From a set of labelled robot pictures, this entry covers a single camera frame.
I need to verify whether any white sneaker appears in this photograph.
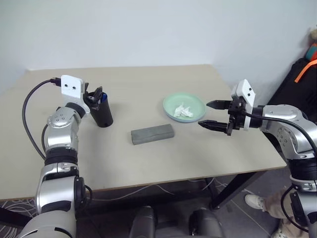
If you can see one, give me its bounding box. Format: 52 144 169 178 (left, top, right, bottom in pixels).
269 227 298 238
244 194 267 211

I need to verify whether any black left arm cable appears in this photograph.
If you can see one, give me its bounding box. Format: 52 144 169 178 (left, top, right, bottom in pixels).
22 78 62 161

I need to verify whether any black bag orange strap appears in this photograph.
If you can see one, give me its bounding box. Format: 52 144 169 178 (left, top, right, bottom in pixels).
266 58 317 117

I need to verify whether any black cylindrical pen holder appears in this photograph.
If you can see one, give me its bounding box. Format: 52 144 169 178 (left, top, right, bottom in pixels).
89 92 114 128

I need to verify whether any green round plate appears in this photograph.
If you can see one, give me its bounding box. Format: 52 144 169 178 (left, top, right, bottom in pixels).
162 92 207 123

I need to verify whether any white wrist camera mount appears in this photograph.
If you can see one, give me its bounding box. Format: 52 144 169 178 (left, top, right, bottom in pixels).
231 79 257 131
60 74 90 115

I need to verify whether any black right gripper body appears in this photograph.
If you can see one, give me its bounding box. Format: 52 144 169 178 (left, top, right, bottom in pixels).
226 95 248 136

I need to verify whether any dark patterned rug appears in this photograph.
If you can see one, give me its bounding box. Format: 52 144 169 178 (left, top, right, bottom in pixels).
0 197 38 238

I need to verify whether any tan trouser leg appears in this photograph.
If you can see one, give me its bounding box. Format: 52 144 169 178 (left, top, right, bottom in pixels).
262 188 295 220

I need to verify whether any white floor cable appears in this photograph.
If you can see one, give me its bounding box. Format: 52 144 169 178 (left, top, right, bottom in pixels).
94 178 216 201

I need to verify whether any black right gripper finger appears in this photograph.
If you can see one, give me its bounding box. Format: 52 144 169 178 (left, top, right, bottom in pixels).
198 119 229 136
206 100 233 111

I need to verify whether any white tissue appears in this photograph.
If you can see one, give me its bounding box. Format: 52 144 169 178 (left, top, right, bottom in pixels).
173 101 194 118

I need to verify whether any grey glasses case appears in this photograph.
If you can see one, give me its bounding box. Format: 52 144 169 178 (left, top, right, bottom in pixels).
130 123 175 146

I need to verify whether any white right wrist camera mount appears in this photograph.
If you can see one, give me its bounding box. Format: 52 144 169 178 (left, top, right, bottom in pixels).
231 79 257 131

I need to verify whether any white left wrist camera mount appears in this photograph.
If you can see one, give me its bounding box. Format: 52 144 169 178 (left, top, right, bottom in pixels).
60 74 90 115

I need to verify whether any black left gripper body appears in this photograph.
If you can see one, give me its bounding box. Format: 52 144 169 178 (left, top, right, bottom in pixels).
83 91 100 108

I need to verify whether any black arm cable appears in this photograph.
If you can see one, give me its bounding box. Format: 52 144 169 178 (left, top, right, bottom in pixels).
22 78 62 161
241 110 317 154

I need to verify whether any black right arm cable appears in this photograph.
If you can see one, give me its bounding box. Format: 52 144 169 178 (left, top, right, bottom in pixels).
241 110 317 154

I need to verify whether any plush toy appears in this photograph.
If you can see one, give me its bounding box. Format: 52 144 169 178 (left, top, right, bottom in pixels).
306 26 317 61

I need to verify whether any black table leg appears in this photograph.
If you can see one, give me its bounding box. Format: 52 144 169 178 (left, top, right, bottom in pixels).
210 171 267 211

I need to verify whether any dark rounded robot leg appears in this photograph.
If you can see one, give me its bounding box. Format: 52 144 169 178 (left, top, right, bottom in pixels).
188 208 226 238
127 205 159 238

